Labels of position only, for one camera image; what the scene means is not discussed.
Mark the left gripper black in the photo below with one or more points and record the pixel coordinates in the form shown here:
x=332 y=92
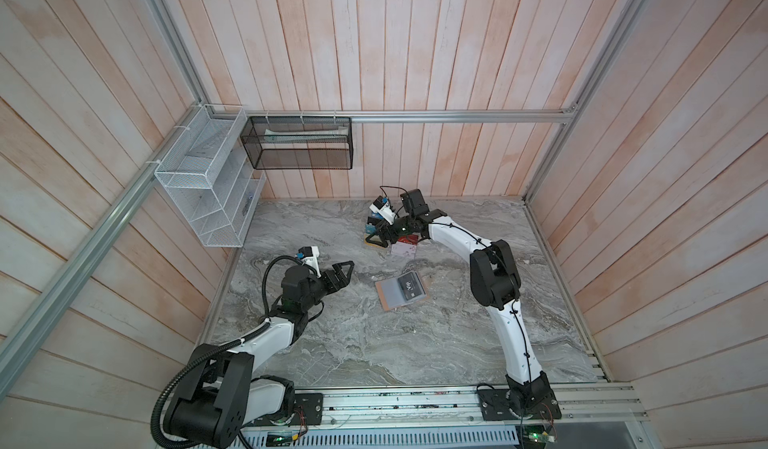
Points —
x=343 y=281

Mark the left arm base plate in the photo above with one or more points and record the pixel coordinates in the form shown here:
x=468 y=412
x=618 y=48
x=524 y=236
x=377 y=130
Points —
x=302 y=409

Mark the black mesh basket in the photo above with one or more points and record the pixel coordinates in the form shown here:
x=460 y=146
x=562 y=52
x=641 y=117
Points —
x=298 y=142

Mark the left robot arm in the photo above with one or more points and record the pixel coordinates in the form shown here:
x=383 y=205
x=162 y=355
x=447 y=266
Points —
x=217 y=392

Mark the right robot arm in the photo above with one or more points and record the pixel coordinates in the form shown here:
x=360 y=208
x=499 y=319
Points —
x=495 y=283

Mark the white pink card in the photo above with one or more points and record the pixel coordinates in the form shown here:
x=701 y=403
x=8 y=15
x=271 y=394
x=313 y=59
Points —
x=404 y=250

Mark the red card on stand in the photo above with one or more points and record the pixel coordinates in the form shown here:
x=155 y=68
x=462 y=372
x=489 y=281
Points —
x=412 y=239

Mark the horizontal aluminium wall rail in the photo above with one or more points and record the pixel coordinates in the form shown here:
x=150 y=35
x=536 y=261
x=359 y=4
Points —
x=461 y=116

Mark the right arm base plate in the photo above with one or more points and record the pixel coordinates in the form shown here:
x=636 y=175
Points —
x=496 y=405

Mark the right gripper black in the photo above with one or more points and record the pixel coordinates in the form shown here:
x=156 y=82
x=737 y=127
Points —
x=381 y=228

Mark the left aluminium wall rail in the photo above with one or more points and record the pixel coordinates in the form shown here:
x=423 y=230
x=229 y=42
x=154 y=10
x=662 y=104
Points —
x=37 y=323

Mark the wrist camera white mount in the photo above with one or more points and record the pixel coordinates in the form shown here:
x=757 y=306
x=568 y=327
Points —
x=308 y=256
x=381 y=207

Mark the dark card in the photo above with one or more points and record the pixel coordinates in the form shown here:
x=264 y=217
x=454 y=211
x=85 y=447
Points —
x=411 y=286

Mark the aluminium front rail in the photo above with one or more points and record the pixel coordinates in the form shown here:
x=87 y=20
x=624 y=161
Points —
x=459 y=405

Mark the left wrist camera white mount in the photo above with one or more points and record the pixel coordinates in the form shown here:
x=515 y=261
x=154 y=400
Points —
x=308 y=256

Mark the white wire mesh shelf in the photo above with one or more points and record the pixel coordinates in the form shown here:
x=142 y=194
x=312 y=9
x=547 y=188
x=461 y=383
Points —
x=208 y=175

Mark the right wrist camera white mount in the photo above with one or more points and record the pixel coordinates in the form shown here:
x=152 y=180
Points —
x=381 y=207

